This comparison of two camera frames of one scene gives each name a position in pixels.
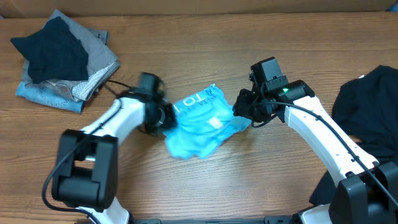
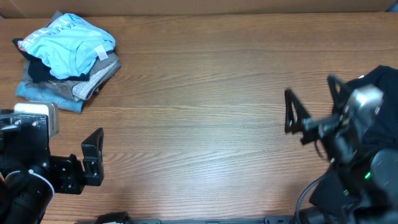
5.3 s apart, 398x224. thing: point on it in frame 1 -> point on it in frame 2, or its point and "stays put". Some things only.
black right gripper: [241, 109] -> [319, 126]
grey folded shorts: [101, 61] stays put
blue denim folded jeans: [49, 98] stays put
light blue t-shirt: [204, 120] -> [69, 45]
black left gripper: [172, 121] -> [74, 176]
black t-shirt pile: [365, 108] stays put
